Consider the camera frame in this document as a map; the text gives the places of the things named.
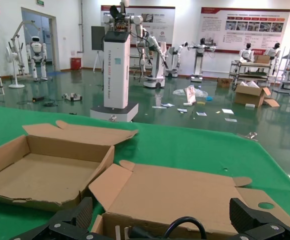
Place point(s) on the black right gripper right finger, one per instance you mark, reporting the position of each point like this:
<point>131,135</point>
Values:
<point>242,215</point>

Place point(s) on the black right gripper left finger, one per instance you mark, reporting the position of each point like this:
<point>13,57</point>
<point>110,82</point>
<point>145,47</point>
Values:
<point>82,212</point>

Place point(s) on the left open cardboard box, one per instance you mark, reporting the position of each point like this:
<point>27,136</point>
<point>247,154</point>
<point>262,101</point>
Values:
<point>47,175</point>

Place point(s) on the large open cardboard box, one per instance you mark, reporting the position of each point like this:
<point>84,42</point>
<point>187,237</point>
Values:
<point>247,96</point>

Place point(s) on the small closed cardboard box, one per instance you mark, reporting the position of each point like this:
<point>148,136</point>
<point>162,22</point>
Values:
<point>224,83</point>

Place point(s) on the metal table clamp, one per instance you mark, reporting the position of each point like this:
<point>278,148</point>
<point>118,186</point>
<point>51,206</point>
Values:
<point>251,136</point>
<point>113,118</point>

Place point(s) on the green table cloth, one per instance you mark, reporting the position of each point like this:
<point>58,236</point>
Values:
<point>185,150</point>

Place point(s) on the white leaflet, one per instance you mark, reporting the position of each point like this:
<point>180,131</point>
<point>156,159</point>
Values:
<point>182,110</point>
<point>201,113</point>
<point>228,111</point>
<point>168,105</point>
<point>157,107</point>
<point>231,120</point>

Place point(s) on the white foam block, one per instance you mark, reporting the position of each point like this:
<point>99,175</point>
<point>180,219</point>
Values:
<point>250,105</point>

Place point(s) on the white grey floor device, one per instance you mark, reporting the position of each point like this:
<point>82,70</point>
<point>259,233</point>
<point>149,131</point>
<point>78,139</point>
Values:
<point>72,97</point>

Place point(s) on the small yellow packet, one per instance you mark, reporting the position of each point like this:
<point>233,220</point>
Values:
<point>200,102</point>

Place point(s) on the small blue packet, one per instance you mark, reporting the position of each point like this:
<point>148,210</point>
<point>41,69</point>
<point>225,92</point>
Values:
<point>209,99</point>

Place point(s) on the black power adapter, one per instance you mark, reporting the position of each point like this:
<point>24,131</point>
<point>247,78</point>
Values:
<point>38,98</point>

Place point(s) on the clear plastic bag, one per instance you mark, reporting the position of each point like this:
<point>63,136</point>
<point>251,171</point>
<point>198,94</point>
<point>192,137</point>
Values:
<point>200,93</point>

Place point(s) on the white red paper bag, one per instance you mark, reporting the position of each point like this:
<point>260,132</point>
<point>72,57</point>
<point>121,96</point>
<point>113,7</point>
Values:
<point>190,93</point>

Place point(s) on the white Tianqing wheeled robot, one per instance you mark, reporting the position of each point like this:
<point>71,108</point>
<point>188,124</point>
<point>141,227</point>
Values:
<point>116,75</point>

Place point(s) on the white standing fan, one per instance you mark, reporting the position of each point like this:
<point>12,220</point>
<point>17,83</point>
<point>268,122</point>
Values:
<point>16,85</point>

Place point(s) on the white wheeled robot hanging arms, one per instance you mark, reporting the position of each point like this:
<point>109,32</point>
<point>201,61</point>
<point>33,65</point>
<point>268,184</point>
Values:
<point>155,82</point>

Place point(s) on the red bin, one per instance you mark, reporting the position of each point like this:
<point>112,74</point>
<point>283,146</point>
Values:
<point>75,63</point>

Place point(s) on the low grey cart rack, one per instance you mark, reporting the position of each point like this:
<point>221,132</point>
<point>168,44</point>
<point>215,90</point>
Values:
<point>253,65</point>

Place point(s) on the white robot arms spread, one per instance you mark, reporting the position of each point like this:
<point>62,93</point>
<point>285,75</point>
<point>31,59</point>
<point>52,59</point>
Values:
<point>198,62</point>

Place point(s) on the white humanoid torso black head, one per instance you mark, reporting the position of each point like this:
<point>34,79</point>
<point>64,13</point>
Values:
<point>246,53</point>
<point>272,52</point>

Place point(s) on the white standing humanoid robot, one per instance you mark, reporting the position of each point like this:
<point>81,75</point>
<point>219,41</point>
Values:
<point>37,50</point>

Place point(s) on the small white wheeled robot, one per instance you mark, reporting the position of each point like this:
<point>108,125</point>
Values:
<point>172,57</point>

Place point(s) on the black screen on stand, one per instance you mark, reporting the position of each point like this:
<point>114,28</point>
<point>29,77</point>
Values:
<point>97,37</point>

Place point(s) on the green exit sign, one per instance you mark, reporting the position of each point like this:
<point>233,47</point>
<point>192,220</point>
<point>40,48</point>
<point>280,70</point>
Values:
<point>40,2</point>

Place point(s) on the grey door frame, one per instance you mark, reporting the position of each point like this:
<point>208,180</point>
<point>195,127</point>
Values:
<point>53,37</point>

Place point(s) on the wide wall poster photo row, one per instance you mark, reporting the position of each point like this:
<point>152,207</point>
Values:
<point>215,30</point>

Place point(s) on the grey wall pipe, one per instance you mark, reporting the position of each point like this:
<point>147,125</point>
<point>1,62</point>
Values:
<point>80,25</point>

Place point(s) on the white hoist frame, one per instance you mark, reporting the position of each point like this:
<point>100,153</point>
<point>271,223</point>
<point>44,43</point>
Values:
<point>17,31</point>

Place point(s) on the wall poster with robot photos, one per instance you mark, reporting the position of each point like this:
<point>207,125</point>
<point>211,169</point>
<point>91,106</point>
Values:
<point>147,12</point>

